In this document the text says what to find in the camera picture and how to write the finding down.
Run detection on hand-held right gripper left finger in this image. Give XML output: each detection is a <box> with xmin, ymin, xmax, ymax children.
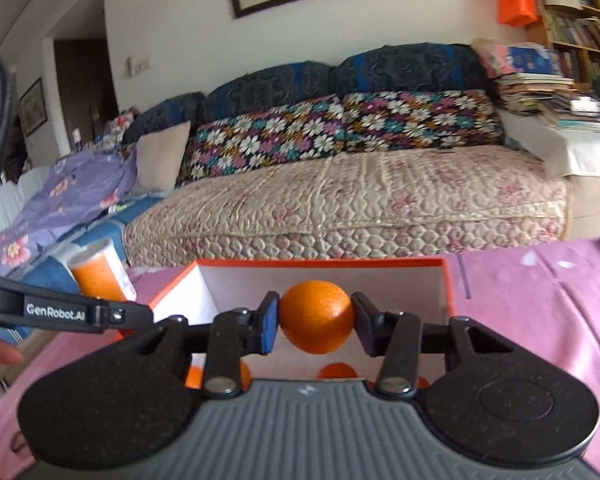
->
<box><xmin>125</xmin><ymin>291</ymin><xmax>282</xmax><ymax>402</ymax></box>

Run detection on dark blue patterned back cushion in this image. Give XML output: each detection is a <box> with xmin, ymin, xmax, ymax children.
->
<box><xmin>124</xmin><ymin>91</ymin><xmax>207</xmax><ymax>147</ymax></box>
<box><xmin>329</xmin><ymin>42</ymin><xmax>492</xmax><ymax>99</ymax></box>
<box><xmin>201</xmin><ymin>61</ymin><xmax>335</xmax><ymax>124</ymax></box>

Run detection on white cloth covered side table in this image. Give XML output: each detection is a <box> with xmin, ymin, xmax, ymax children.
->
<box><xmin>499</xmin><ymin>109</ymin><xmax>600</xmax><ymax>181</ymax></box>

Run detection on orange cardboard box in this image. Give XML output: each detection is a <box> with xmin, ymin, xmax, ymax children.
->
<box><xmin>117</xmin><ymin>257</ymin><xmax>457</xmax><ymax>397</ymax></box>

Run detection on orange speckled canister white lid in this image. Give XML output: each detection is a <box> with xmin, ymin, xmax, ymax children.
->
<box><xmin>66</xmin><ymin>238</ymin><xmax>137</xmax><ymax>302</ymax></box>

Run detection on white sofa cover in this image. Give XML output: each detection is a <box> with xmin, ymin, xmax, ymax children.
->
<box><xmin>0</xmin><ymin>162</ymin><xmax>48</xmax><ymax>243</ymax></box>

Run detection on person's left hand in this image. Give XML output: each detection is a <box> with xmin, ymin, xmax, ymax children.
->
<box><xmin>0</xmin><ymin>337</ymin><xmax>24</xmax><ymax>456</ymax></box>

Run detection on stack of books and papers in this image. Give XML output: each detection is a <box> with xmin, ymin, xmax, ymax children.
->
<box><xmin>472</xmin><ymin>39</ymin><xmax>600</xmax><ymax>133</ymax></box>

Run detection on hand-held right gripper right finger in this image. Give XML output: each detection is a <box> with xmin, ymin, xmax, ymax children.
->
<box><xmin>351</xmin><ymin>292</ymin><xmax>518</xmax><ymax>397</ymax></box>

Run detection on small framed picture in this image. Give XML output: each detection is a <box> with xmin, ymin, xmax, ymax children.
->
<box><xmin>18</xmin><ymin>77</ymin><xmax>49</xmax><ymax>137</ymax></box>

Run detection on dark wooden door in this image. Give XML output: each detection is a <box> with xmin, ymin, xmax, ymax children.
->
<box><xmin>54</xmin><ymin>39</ymin><xmax>119</xmax><ymax>147</ymax></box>

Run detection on beige quilted cushion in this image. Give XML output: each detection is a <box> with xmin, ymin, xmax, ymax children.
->
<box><xmin>122</xmin><ymin>146</ymin><xmax>572</xmax><ymax>269</ymax></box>

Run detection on wooden bookshelf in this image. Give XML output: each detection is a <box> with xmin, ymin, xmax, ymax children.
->
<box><xmin>509</xmin><ymin>0</ymin><xmax>600</xmax><ymax>88</ymax></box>

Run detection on pink tablecloth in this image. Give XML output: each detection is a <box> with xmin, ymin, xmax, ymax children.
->
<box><xmin>0</xmin><ymin>236</ymin><xmax>600</xmax><ymax>480</ymax></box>

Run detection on floral cushion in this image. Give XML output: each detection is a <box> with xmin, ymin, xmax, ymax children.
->
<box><xmin>342</xmin><ymin>89</ymin><xmax>506</xmax><ymax>154</ymax></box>
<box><xmin>179</xmin><ymin>94</ymin><xmax>349</xmax><ymax>184</ymax></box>

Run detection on beige pillow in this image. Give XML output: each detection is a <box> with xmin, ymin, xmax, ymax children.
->
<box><xmin>131</xmin><ymin>120</ymin><xmax>192</xmax><ymax>197</ymax></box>

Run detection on purple floral cloth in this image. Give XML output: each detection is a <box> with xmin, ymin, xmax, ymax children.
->
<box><xmin>0</xmin><ymin>147</ymin><xmax>140</xmax><ymax>277</ymax></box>

